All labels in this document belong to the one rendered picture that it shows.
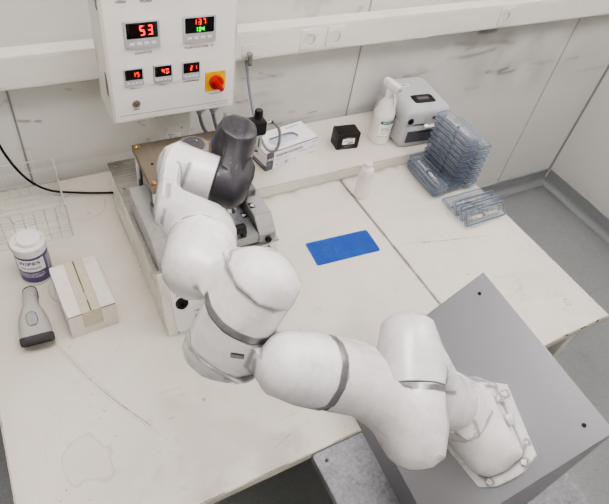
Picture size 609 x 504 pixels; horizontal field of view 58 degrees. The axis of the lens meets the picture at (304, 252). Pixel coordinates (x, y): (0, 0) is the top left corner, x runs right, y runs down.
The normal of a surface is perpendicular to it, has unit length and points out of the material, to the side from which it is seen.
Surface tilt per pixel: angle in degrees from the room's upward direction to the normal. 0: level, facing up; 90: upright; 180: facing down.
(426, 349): 21
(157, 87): 90
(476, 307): 44
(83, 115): 90
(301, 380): 52
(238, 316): 65
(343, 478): 0
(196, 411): 0
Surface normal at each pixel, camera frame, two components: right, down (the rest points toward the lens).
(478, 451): -0.24, 0.23
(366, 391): 0.44, 0.31
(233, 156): 0.33, 0.05
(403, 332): -0.24, -0.53
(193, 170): 0.12, 0.08
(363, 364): 0.62, -0.34
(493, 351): -0.53, -0.34
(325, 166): 0.14, -0.68
